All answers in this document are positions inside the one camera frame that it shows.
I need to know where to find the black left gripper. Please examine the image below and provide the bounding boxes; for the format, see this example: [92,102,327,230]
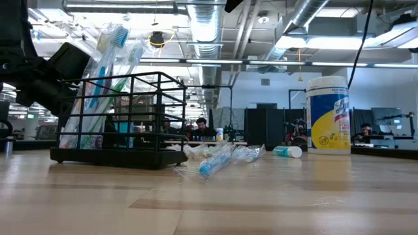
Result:
[0,41,91,116]

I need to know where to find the purple bristle toothbrush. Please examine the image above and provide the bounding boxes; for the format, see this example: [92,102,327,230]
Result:
[74,24,131,149]

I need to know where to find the long ceiling light strip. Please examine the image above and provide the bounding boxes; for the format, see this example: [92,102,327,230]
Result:
[138,57,418,69]

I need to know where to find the person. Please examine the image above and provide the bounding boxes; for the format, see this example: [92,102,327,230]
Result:
[352,123,374,144]
[284,117,308,146]
[192,117,217,138]
[161,117,173,134]

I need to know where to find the black partition panel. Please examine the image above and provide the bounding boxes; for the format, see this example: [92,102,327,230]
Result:
[244,103,308,147]

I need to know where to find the yellow blue wipes canister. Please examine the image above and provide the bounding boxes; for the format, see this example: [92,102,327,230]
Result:
[306,75,352,155]

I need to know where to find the grey computer monitor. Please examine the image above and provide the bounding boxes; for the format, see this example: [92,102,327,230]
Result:
[371,107,403,135]

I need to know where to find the silver round ceiling duct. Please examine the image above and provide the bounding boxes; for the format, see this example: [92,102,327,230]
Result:
[186,0,223,110]
[263,0,330,61]

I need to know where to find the black ceiling cable reel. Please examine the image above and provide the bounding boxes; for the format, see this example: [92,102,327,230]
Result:
[148,30,176,49]

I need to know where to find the yellow hanging cord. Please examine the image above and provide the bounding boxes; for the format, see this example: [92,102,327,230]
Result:
[297,48,303,82]

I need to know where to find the black wire caddy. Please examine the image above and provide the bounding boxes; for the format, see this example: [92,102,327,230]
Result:
[49,71,189,170]

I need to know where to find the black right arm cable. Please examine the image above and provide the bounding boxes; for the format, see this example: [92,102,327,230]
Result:
[347,0,374,89]

